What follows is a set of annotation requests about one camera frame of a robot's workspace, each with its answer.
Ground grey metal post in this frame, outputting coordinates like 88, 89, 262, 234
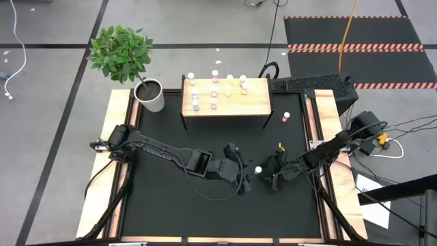
424, 189, 437, 246

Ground black mat orange hazard stripes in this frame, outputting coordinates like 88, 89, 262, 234
283, 15, 437, 90

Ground white paper sheet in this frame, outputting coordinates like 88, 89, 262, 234
354, 174, 392, 230

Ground wooden table side board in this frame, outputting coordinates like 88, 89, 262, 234
305, 89, 369, 240
75, 89, 141, 239

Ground white round plant pot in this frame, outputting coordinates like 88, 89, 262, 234
133, 78, 166, 113

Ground white floor cable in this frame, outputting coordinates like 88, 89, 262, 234
3, 0, 27, 101

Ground black power cable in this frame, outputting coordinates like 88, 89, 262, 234
385, 114, 437, 133

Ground orange-yellow hanging cable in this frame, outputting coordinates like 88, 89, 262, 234
337, 0, 359, 72

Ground black hanging cable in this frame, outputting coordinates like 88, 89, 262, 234
257, 0, 281, 80

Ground green leafy potted tree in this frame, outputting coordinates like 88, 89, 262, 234
87, 24, 154, 85

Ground white power cable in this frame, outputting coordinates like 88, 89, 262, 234
370, 137, 405, 160

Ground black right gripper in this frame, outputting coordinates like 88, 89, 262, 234
261, 155, 303, 192

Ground wooden shelf with black frame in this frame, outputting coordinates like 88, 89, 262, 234
179, 74, 274, 131

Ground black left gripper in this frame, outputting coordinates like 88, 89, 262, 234
208, 142, 253, 197

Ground black perforated computer case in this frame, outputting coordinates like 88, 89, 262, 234
269, 72, 360, 115

